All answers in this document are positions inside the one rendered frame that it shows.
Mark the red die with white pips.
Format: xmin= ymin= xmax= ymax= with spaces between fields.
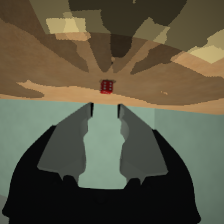
xmin=100 ymin=80 xmax=113 ymax=94

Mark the translucent tan mat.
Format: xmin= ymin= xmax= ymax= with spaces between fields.
xmin=29 ymin=0 xmax=224 ymax=64

